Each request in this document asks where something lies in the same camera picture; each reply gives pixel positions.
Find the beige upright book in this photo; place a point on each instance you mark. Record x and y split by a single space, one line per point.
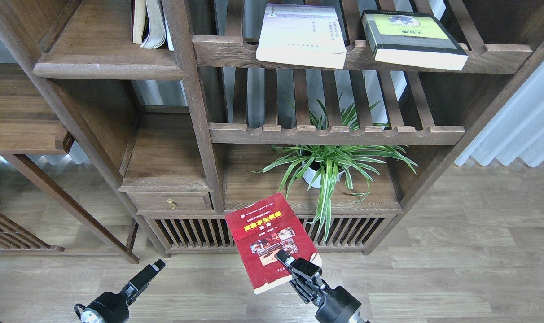
138 20

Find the white plant pot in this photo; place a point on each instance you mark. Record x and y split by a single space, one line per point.
312 173

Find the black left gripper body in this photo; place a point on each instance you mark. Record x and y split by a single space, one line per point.
113 307

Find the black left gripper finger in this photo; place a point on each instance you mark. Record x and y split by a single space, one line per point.
155 267

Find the red cover book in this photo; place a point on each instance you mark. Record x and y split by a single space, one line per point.
260 231

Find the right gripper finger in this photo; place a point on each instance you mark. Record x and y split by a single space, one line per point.
284 258

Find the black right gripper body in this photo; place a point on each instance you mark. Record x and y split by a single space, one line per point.
334 305

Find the white curtain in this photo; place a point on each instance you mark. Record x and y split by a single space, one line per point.
517 130

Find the dark wooden bookshelf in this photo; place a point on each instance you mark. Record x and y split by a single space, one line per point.
190 125

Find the white pale cover book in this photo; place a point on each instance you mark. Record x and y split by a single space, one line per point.
301 35

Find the green and black book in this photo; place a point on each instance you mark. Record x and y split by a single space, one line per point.
413 39

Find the brass drawer knob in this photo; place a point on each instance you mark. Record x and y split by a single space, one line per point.
171 204

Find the worn grey upright book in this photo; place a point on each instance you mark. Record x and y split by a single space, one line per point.
156 35

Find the green spider plant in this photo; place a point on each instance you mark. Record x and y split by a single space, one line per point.
360 158

